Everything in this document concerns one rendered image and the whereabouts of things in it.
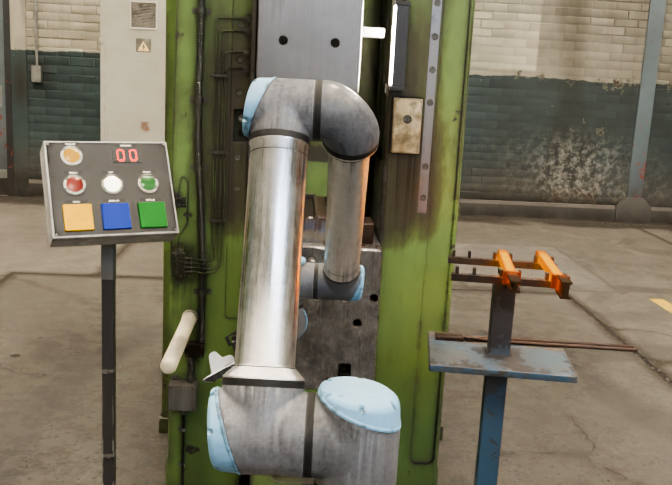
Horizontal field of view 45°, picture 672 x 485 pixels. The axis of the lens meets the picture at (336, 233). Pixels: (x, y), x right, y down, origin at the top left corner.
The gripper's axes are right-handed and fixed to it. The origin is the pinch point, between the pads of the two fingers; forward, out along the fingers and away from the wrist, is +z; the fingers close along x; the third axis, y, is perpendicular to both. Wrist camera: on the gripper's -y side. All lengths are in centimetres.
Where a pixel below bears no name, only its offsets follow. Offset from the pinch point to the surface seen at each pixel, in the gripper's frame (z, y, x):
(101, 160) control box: -40, 62, -37
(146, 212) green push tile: -42, 44, -31
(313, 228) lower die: -75, 21, 0
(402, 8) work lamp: -93, 72, 46
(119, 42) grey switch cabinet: -508, 243, -288
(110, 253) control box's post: -44, 38, -49
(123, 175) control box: -43, 56, -34
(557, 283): -62, -16, 62
